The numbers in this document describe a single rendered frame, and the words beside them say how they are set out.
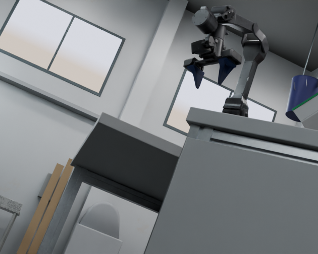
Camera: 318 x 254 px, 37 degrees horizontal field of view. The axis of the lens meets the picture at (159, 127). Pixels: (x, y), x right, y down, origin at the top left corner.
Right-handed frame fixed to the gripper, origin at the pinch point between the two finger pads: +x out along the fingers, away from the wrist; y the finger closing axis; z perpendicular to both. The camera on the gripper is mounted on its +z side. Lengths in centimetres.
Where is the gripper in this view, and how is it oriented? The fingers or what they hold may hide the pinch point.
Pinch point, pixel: (209, 76)
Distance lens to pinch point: 148.4
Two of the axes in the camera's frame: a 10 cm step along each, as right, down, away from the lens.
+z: -6.6, -3.5, -6.7
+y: 7.3, -0.9, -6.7
